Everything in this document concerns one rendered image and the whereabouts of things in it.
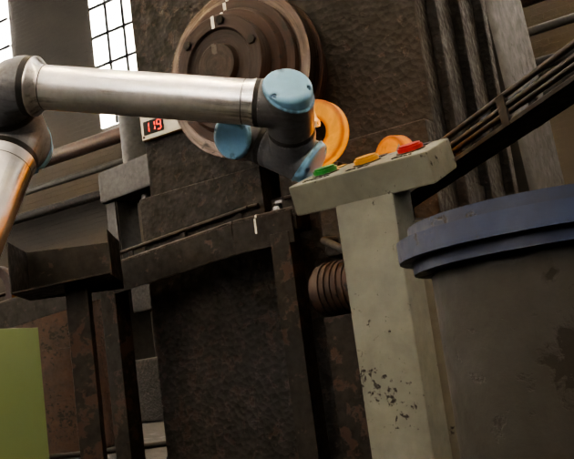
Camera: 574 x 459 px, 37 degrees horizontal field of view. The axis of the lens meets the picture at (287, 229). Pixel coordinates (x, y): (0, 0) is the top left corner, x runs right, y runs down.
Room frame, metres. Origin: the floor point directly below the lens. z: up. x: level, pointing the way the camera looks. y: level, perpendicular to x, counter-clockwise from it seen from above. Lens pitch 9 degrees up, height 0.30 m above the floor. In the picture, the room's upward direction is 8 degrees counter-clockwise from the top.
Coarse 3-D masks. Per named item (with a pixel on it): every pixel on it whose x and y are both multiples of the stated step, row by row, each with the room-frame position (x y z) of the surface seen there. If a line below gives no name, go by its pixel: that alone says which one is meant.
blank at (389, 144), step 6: (384, 138) 1.91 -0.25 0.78; (390, 138) 1.89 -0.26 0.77; (396, 138) 1.87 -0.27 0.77; (402, 138) 1.87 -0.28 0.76; (408, 138) 1.88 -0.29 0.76; (384, 144) 1.92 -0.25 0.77; (390, 144) 1.89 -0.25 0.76; (396, 144) 1.87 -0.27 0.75; (402, 144) 1.85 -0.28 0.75; (378, 150) 1.95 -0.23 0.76; (384, 150) 1.92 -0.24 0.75; (390, 150) 1.90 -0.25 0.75; (396, 150) 1.87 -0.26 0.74
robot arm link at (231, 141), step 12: (216, 132) 1.66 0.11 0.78; (228, 132) 1.65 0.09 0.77; (240, 132) 1.63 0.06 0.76; (252, 132) 1.64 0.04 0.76; (216, 144) 1.67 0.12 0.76; (228, 144) 1.66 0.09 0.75; (240, 144) 1.64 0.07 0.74; (252, 144) 1.64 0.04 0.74; (228, 156) 1.67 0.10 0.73; (240, 156) 1.65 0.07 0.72
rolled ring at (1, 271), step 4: (0, 268) 2.84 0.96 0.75; (4, 268) 2.85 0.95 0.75; (0, 272) 2.84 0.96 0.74; (4, 272) 2.83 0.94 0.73; (8, 272) 2.83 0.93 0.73; (0, 276) 2.84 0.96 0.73; (4, 276) 2.83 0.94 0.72; (8, 276) 2.82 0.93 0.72; (4, 280) 2.83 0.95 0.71; (8, 280) 2.82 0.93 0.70; (8, 284) 2.82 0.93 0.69; (8, 288) 2.82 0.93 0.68; (8, 292) 2.82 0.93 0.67; (8, 296) 2.82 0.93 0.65; (12, 296) 2.82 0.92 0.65
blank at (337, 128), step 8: (320, 104) 1.93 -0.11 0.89; (328, 104) 1.92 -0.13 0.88; (320, 112) 1.93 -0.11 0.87; (328, 112) 1.92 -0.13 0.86; (336, 112) 1.91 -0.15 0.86; (320, 120) 1.96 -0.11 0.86; (328, 120) 1.92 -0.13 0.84; (336, 120) 1.91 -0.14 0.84; (344, 120) 1.92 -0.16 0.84; (328, 128) 1.92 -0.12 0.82; (336, 128) 1.91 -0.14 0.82; (344, 128) 1.91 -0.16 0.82; (328, 136) 1.92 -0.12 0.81; (336, 136) 1.91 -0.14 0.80; (344, 136) 1.91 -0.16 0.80; (328, 144) 1.93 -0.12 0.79; (336, 144) 1.92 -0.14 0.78; (344, 144) 1.93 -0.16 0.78; (328, 152) 1.93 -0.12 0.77; (336, 152) 1.92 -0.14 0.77; (328, 160) 1.93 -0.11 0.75
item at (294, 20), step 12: (216, 0) 2.30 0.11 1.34; (264, 0) 2.22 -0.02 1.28; (276, 0) 2.20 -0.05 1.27; (204, 12) 2.32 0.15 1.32; (288, 12) 2.19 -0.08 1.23; (192, 24) 2.35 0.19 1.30; (300, 24) 2.17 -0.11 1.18; (300, 36) 2.17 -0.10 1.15; (312, 36) 2.21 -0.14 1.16; (180, 48) 2.38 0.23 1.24; (300, 48) 2.18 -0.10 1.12; (312, 48) 2.19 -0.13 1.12; (300, 60) 2.18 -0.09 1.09; (312, 60) 2.17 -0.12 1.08; (312, 72) 2.19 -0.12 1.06; (312, 84) 2.21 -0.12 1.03; (180, 120) 2.39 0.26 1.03; (192, 132) 2.37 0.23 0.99; (204, 144) 2.35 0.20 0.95
